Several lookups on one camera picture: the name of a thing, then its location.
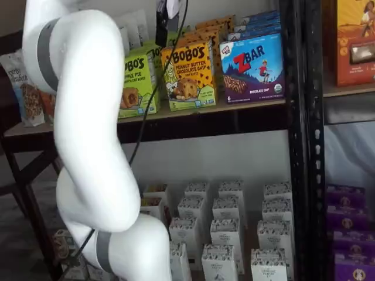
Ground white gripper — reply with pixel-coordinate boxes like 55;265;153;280
155;0;188;45

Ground orange Bobo's oat bites box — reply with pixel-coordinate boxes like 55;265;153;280
160;39;218;111
183;28;221;88
190;22;229;42
195;14;236;33

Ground green Bobo's apple pie box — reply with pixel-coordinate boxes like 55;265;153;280
146;40;164;97
167;28;191;44
118;48;161;119

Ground blue Zbar snack box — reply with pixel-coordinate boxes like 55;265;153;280
219;28;285;104
241;10;279;20
231;22;282;33

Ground wooden shelf board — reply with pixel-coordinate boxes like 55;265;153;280
323;83;375;99
4;98;289;138

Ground yellow label granola box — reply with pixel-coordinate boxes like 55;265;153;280
142;183;169;203
139;196;169;228

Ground black metal shelf rack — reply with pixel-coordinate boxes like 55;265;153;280
0;0;310;281

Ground orange cardboard box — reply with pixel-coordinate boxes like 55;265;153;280
336;0;375;87

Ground green label granola box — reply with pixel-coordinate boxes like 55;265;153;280
53;229;76;258

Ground purple snack box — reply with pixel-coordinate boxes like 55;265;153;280
333;254;375;281
332;229;375;258
326;204;369;232
326;183;366;207

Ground white granola bag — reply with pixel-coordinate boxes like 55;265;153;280
127;8;150;49

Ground orange label granola bag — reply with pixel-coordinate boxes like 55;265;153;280
39;89;57;126

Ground blue label granola bag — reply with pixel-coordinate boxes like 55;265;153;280
0;49;47;128

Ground white patterned carton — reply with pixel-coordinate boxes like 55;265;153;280
261;198;294;225
212;197;243;226
169;241;193;281
262;181;292;203
184;183;210;205
201;244;240;281
177;195;206;226
250;248;287;281
257;220;295;279
168;217;200;263
209;218;246;275
218;180;245;205

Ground translucent plastic sheet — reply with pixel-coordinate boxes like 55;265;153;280
324;121;375;188

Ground Purely Elizabeth small boxes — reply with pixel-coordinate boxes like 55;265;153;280
140;175;295;281

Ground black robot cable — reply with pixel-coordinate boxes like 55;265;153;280
69;0;189;264

